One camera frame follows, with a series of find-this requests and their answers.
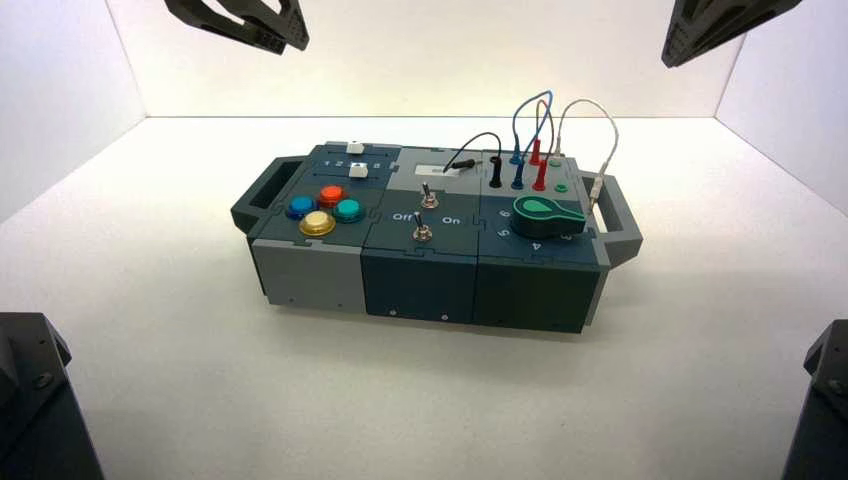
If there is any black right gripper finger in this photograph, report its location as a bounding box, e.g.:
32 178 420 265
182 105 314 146
661 0 803 69

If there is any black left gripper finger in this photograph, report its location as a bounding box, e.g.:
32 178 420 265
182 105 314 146
254 0 311 52
164 0 287 56

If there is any dark knob with green pointer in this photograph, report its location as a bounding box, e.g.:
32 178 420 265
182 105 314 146
511 194 588 240

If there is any blue push button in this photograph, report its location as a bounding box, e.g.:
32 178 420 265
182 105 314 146
286 195 319 221

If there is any teal push button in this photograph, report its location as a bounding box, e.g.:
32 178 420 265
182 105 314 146
332 199 366 225

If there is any yellow push button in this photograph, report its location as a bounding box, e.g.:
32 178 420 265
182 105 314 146
298 210 337 238

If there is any teal and grey task box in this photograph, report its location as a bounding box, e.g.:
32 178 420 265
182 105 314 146
230 140 644 335

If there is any white banana plug cable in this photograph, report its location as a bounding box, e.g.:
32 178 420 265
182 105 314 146
553 99 621 213

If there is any dark teal box handle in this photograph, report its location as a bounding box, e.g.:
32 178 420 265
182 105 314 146
230 156 309 234

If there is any red banana plug cable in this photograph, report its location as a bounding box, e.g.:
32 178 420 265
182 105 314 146
529 99 555 193

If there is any grey box handle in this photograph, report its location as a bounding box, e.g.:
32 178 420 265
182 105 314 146
581 170 644 268

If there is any blue banana plug cable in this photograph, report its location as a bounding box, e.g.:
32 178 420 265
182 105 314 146
510 90 554 191

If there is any black banana plug cable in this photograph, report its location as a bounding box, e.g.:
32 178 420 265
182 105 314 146
442 131 505 190

